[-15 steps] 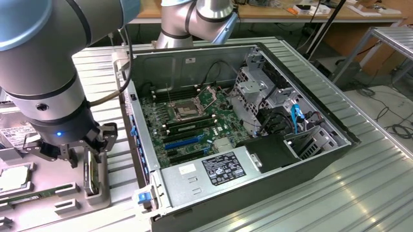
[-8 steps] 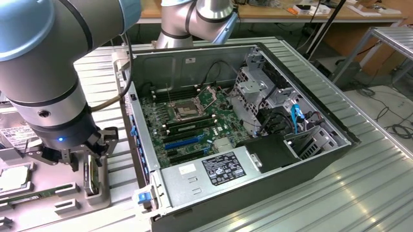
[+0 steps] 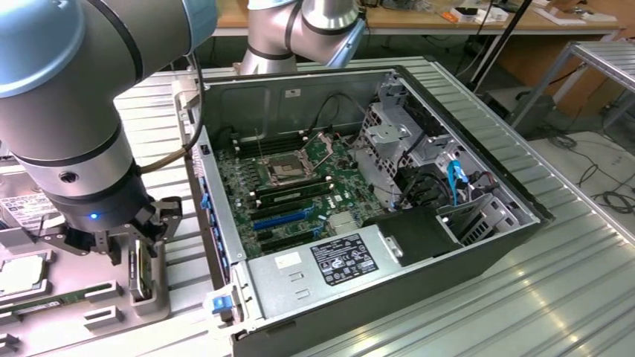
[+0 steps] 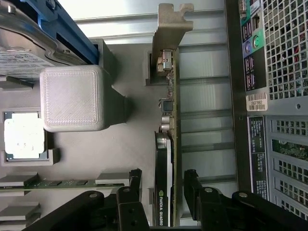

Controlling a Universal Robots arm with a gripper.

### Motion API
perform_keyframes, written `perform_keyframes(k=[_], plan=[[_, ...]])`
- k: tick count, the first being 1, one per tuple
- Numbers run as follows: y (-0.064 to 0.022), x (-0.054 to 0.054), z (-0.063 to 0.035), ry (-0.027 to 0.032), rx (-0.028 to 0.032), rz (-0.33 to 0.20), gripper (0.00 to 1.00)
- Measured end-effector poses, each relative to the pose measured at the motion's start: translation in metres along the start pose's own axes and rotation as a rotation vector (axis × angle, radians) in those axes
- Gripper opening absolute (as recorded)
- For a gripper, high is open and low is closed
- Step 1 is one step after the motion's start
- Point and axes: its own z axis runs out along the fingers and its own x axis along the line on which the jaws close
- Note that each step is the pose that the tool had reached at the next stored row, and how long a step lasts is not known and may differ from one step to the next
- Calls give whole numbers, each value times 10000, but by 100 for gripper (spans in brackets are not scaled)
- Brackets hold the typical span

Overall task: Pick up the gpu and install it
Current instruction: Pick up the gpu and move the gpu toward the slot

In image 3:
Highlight black box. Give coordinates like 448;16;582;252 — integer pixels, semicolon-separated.
484;87;557;126

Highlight tangled black floor cables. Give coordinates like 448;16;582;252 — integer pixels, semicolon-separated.
544;126;635;216

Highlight orange white small box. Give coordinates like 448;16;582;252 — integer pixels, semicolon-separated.
441;5;512;25

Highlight brown cardboard carton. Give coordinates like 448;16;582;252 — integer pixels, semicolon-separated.
496;36;622;112

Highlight black expansion slot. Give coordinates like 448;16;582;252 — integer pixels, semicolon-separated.
257;229;317;244
250;205;305;221
259;239;321;256

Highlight silver disk bay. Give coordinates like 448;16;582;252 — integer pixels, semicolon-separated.
434;193;529;248

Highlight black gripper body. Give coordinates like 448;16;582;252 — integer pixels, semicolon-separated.
43;163;158;234

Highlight green RAM stick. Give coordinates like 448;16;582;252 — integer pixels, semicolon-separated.
0;292;109;317

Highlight green motherboard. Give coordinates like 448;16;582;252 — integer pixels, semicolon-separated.
213;129;378;261

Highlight wooden workbench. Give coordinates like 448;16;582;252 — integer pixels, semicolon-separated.
213;0;628;38

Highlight metal socket cover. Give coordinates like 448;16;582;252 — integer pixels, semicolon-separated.
297;132;342;176

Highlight black RAM slot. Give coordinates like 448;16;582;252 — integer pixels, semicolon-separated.
254;178;329;195
238;139;309;155

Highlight silver drive cage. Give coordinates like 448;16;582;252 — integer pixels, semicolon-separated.
355;102;434;209

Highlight aluminium frame table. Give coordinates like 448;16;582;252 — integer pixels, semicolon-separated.
510;39;635;131

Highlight black wire bundle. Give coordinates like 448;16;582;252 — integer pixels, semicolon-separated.
394;165;452;211

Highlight silver power supply unit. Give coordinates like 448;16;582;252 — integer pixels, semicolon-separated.
246;225;405;321

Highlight blue case latch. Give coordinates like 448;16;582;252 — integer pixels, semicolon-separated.
207;295;235;315

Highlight white flat box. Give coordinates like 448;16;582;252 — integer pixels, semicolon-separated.
533;2;590;26

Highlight black camera cable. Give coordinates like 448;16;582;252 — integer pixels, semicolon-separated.
137;51;207;176

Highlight open black PC case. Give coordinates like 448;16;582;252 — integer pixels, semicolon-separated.
171;55;557;357

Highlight CPU socket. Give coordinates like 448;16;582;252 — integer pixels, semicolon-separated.
262;150;319;185

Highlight blue expansion slot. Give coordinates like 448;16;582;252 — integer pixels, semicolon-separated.
253;211;310;230

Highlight Nvidia Quadro graphics card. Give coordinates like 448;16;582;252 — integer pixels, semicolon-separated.
127;237;157;300

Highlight black looped case wire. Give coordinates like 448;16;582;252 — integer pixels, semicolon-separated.
317;94;370;132

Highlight silver CPU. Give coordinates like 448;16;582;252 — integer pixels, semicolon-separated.
0;254;49;295

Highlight blue flat wire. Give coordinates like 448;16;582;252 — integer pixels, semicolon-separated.
446;159;472;208

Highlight black slanted pole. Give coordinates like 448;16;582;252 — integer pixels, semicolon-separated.
469;0;537;89

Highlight hard disk with blue bracket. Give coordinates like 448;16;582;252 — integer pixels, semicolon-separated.
0;158;65;239

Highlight silver chipset heat sink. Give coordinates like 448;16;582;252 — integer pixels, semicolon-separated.
327;213;359;231

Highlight grey parts rack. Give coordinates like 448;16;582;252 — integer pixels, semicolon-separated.
0;208;173;357

